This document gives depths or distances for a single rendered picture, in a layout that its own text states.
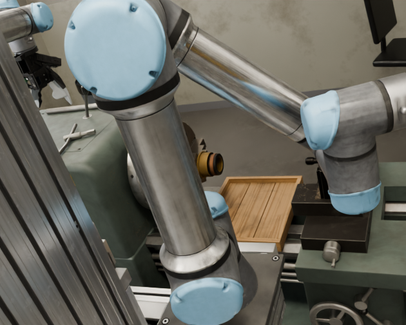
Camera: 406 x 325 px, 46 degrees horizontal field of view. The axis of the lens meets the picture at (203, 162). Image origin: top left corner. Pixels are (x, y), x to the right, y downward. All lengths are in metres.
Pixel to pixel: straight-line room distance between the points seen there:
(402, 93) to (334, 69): 3.70
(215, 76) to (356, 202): 0.28
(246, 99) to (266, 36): 3.61
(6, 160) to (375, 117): 0.50
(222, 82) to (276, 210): 0.97
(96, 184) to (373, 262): 0.85
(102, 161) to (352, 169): 1.02
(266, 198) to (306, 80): 2.81
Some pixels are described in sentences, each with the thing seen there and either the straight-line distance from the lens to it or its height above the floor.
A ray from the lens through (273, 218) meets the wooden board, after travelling 1.63.
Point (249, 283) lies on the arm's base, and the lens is 0.98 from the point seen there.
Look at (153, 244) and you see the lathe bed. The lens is 1.74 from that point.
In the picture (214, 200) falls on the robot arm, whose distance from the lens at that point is 0.88.
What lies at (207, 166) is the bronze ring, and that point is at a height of 1.10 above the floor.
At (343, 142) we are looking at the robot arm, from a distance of 0.67.
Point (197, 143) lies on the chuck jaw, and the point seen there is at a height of 1.11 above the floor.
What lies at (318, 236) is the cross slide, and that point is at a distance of 1.40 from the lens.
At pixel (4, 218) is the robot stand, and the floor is 1.58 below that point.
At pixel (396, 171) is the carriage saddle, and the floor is 0.93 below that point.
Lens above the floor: 1.88
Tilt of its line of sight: 29 degrees down
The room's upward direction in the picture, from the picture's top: 17 degrees counter-clockwise
